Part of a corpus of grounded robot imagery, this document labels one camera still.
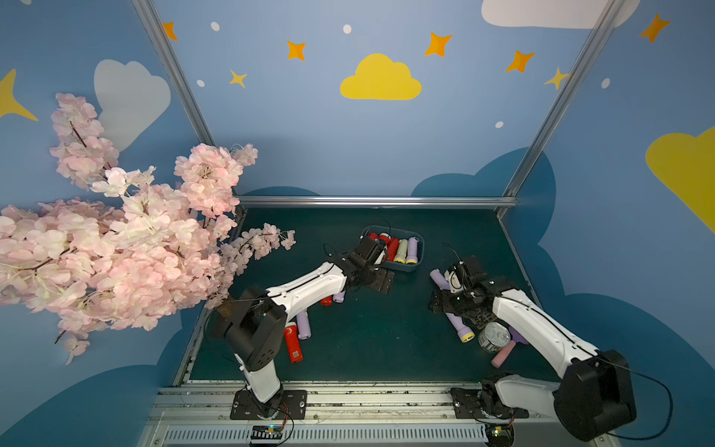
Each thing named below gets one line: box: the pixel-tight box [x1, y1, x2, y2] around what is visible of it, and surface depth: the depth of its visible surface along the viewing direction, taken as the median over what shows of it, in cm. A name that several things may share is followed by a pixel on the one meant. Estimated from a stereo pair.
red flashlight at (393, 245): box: [387, 237, 400, 262], surface depth 108 cm
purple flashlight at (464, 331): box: [445, 311, 476, 343], surface depth 86 cm
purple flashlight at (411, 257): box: [405, 236, 419, 265], surface depth 106 cm
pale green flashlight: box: [393, 238, 409, 265], surface depth 107 cm
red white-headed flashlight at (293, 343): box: [284, 322, 305, 364], surface depth 86 cm
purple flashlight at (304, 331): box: [296, 309, 312, 340], surface depth 88 cm
